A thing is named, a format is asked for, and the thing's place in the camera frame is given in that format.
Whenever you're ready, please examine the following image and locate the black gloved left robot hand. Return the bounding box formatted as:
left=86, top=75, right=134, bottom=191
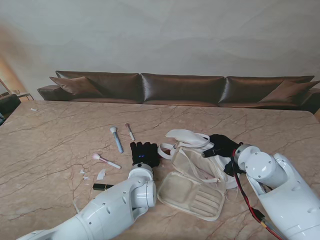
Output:
left=129, top=141, right=163, bottom=167

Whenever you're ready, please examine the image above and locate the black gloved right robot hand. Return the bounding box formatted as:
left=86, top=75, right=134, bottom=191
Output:
left=201, top=134, right=244, bottom=159

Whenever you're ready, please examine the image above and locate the black lipstick tube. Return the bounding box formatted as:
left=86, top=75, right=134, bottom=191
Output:
left=92, top=183, right=115, bottom=192

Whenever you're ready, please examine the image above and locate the cream white cosmetics bag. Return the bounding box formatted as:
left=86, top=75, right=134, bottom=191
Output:
left=156, top=129, right=238, bottom=222

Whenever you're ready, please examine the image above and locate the brown leather sofa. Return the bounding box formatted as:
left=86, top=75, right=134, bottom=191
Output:
left=37, top=70, right=320, bottom=115

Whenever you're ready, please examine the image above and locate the brown sofa cushion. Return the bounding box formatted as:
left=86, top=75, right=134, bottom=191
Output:
left=258, top=79, right=320, bottom=103
left=49, top=76, right=103, bottom=99

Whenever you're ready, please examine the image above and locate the small wooden side table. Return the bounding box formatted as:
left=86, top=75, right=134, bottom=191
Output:
left=14, top=91, right=35, bottom=102

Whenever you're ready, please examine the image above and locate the dark armchair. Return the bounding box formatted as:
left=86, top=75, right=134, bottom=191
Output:
left=0, top=94, right=22, bottom=115

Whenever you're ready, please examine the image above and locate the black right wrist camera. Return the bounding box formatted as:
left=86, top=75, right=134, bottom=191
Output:
left=223, top=161, right=241, bottom=176

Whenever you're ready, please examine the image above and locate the small white handled brush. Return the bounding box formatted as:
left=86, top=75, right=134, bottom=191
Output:
left=124, top=122, right=136, bottom=141

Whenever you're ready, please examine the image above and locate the blue handled makeup brush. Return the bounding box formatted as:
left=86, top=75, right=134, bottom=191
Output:
left=109, top=126, right=124, bottom=154

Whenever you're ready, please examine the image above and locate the pink bristle white handled brush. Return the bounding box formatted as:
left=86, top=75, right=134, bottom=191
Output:
left=91, top=153, right=122, bottom=170

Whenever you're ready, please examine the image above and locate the red black right arm cable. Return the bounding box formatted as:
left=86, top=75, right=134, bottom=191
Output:
left=231, top=149, right=283, bottom=238

